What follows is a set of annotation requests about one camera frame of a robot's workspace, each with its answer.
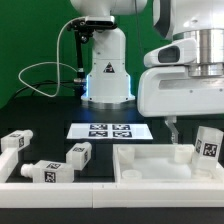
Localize black cables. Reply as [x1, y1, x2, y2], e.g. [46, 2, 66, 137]
[8, 79, 83, 101]

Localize white cable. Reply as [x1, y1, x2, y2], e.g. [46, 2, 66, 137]
[17, 17, 83, 98]

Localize white square table top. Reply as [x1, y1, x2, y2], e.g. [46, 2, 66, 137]
[113, 144, 224, 183]

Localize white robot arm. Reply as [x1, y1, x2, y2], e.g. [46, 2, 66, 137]
[70, 0, 224, 127]

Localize black camera on stand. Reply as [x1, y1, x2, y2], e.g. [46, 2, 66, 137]
[66, 16, 117, 96]

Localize white marker sheet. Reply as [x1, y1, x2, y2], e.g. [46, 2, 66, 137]
[67, 123, 153, 140]

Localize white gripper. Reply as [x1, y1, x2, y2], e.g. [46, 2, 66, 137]
[137, 66, 224, 144]

